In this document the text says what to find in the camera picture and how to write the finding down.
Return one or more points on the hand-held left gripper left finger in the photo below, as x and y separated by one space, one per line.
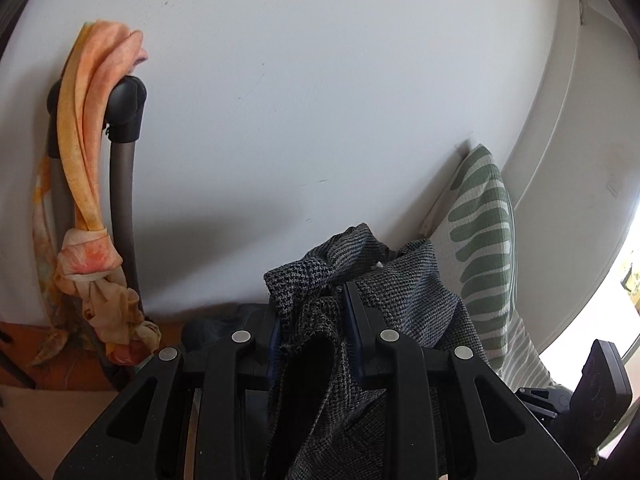
273 355

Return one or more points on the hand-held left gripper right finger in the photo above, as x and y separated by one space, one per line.
356 350

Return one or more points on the grey tweed short pants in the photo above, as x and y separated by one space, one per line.
400 285

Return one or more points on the folded dark grey garment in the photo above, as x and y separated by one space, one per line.
215 330

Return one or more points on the green striped white pillow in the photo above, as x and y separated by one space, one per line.
480 220

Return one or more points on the peach blanket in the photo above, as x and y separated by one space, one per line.
40 425

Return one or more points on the orange patterned scarf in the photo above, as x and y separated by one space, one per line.
85 135

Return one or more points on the black folded metal frame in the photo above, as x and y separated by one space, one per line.
122 185

